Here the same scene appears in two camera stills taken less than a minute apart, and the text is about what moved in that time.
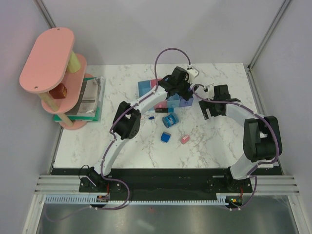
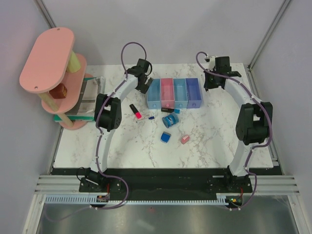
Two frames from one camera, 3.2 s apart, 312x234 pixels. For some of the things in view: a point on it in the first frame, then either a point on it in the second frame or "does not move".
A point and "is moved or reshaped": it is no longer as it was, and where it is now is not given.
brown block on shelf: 60,92 does not move
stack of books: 91,106 does not move
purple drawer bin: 184,103 → 194,93
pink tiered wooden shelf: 51,63 does not move
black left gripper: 185,94 → 144,88
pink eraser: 185,139 does not move
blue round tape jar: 170,120 does not move
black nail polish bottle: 164,110 is moved or reshaped
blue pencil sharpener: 165,137 does not move
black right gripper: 204,105 → 207,85
